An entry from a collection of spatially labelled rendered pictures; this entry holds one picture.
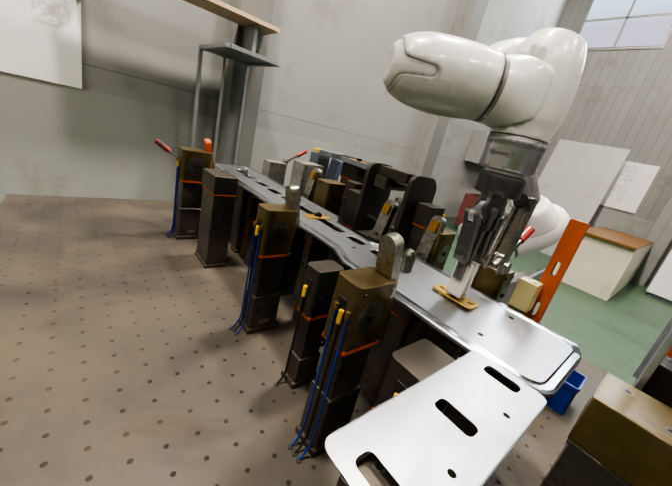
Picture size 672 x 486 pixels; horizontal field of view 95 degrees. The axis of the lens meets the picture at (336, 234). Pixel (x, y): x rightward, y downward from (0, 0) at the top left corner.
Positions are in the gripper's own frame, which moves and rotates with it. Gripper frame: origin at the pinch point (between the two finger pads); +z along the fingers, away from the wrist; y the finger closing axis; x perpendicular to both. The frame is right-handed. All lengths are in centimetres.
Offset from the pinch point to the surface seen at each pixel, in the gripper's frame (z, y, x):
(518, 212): -13.4, -15.7, -0.4
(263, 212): 1.1, 21.9, -39.6
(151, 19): -73, -1, -318
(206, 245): 26, 20, -77
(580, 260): 66, -488, -51
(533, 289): -0.9, -10.8, 9.2
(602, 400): -1.3, 16.7, 24.2
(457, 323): 4.6, 8.2, 5.4
